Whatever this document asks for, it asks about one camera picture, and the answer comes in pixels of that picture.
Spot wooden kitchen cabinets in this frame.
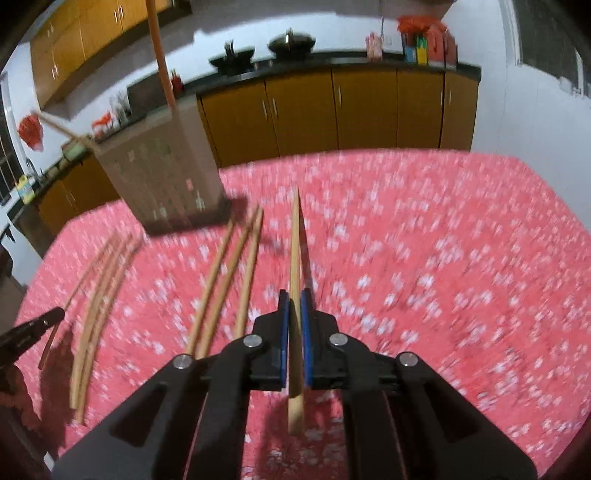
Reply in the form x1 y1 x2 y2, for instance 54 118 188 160
30 0 193 108
28 68 481 241

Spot black kitchen countertop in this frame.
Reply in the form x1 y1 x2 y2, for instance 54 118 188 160
7 54 482 217

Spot black wok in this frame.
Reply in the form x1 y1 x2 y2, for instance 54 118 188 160
209 41 257 75

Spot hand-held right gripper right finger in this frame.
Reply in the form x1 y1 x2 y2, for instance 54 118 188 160
300 288 539 480

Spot brown cutting board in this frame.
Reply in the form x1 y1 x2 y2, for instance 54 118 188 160
126 78 171 119

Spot wooden lower kitchen cabinets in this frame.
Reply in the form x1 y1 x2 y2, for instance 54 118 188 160
28 68 481 241

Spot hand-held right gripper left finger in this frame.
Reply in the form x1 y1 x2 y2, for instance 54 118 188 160
51 290 293 480

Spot black pot with lid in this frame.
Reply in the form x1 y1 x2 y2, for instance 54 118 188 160
268 28 319 59

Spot yellow detergent bottle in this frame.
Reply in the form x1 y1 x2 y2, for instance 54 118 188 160
16 174 36 204

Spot barred window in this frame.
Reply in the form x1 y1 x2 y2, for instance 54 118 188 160
512 0 591 99
0 73 25 205

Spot red sauce bottle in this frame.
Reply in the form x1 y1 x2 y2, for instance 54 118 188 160
428 25 445 68
443 30 459 70

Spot red hanging plastic bag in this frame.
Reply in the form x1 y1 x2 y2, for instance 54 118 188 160
18 113 45 151

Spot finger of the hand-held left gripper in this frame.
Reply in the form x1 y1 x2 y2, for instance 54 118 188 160
0 307 66 366

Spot wooden upper kitchen cabinets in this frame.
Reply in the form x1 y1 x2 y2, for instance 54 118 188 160
30 0 193 108

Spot beige perforated utensil holder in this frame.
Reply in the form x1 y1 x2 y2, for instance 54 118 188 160
95 95 232 237

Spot red floral tablecloth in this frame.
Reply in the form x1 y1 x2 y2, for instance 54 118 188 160
14 148 587 480

